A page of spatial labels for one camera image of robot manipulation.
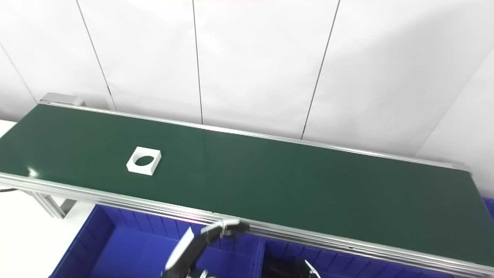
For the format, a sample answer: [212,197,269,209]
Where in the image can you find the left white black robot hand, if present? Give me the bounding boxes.
[161,219,251,278]

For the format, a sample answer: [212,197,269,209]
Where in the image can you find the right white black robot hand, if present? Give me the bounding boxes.
[293,259,321,278]

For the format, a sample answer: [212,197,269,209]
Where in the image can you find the white square part round hole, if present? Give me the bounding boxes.
[126,146,162,176]

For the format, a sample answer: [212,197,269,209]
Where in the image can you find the blue bin holding black parts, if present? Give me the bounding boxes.
[262,237,456,278]

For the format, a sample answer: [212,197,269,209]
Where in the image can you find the blue bin holding white parts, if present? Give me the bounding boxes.
[48,205,267,278]

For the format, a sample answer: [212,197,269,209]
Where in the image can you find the aluminium conveyor leg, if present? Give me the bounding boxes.
[29,192,78,219]

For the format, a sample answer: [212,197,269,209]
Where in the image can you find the grey conveyor motor housing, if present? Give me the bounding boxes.
[40,93,85,107]

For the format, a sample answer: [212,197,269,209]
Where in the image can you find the green conveyor belt aluminium frame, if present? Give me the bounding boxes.
[0,101,494,278]

